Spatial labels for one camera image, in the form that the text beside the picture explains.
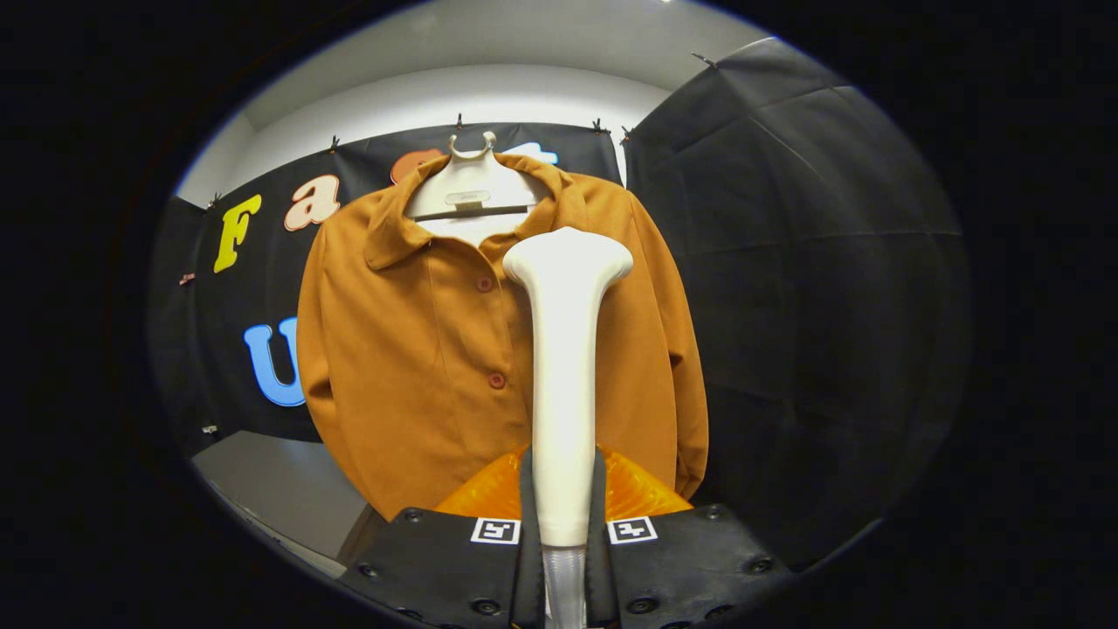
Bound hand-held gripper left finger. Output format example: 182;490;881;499
336;446;547;629

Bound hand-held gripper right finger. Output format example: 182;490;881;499
587;446;796;629

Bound white garment steamer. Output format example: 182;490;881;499
502;227;635;629

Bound orange button shirt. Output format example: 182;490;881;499
295;153;710;560

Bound white clothes hanger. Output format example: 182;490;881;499
404;131;541;247

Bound row of black cloth clips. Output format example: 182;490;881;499
208;52;719;209

